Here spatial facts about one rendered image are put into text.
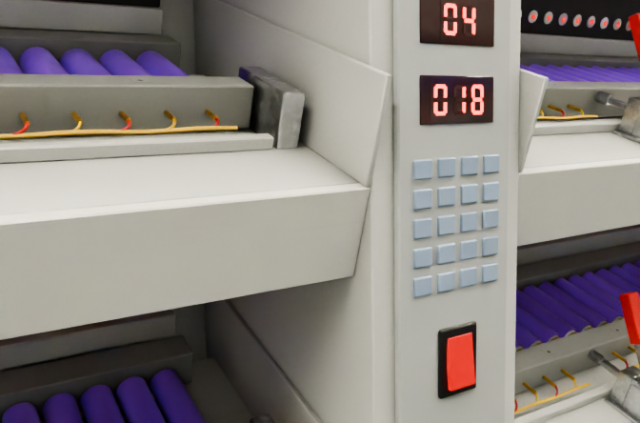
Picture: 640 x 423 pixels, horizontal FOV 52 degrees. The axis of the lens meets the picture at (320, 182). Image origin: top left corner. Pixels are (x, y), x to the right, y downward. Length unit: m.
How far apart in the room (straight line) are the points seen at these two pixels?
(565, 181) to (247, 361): 0.22
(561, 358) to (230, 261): 0.31
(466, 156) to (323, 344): 0.12
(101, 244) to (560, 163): 0.25
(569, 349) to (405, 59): 0.30
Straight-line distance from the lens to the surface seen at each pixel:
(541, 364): 0.50
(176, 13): 0.46
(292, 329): 0.36
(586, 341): 0.55
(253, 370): 0.41
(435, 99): 0.30
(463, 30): 0.31
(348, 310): 0.31
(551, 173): 0.37
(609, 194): 0.42
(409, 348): 0.31
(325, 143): 0.31
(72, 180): 0.26
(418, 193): 0.30
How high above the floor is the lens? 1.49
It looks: 6 degrees down
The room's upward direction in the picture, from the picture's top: 1 degrees counter-clockwise
